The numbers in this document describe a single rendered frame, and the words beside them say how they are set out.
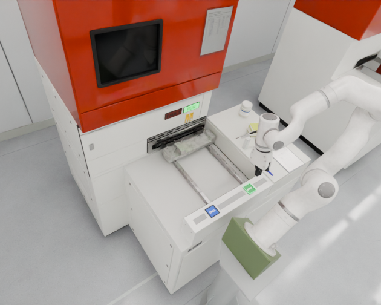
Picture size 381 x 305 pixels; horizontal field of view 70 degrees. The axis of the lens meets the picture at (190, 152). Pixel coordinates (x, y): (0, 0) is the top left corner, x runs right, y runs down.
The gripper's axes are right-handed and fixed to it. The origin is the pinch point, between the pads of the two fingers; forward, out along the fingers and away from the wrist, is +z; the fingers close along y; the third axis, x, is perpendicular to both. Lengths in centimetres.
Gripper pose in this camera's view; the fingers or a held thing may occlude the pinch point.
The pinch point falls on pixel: (258, 172)
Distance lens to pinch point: 140.7
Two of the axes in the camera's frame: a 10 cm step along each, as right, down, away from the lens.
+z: 0.0, 7.9, 6.2
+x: 8.1, -3.6, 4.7
